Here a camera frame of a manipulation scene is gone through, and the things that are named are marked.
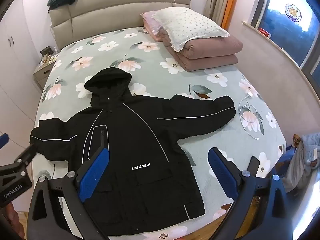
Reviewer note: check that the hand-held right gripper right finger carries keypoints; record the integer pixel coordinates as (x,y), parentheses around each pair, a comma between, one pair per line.
(222,172)

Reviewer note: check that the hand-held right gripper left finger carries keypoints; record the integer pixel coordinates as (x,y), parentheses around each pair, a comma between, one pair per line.
(95,172)

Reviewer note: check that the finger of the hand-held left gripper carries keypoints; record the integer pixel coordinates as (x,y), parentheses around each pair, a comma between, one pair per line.
(26,155)
(3,141)

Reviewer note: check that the black hooded jacket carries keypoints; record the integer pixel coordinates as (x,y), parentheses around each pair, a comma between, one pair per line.
(130,140)

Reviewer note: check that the clothes pile on chair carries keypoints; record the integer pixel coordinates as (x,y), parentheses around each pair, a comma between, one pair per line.
(300,162)

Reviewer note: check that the person's left hand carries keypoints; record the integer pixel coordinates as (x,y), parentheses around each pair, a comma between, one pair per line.
(15,220)

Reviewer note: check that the white wardrobe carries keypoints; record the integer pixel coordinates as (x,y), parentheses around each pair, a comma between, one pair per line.
(15,75)

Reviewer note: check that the beige nightstand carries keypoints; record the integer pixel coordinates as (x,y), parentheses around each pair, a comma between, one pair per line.
(43,75)

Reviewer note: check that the bed with floral sheet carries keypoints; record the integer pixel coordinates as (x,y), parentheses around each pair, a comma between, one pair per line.
(175,85)

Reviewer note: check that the small dark bag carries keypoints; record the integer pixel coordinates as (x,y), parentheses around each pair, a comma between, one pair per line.
(46,51)

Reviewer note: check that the folded pink-brown quilt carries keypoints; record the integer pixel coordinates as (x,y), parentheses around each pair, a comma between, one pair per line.
(210,52)

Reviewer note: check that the red window label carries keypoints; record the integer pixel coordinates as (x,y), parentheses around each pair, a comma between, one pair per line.
(264,32)

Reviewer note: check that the white floral pillow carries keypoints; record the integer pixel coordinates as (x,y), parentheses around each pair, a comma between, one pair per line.
(187,25)

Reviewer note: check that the window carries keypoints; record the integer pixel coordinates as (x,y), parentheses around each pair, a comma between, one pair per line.
(282,32)

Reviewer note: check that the pink pillow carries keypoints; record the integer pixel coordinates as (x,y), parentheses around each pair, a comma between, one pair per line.
(150,22)

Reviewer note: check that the beige padded headboard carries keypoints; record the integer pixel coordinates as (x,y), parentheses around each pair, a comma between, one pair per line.
(112,12)

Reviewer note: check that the orange curtain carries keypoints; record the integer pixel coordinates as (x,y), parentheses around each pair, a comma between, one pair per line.
(231,2)

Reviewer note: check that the round window sticker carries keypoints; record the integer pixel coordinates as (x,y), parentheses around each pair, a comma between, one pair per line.
(292,12)

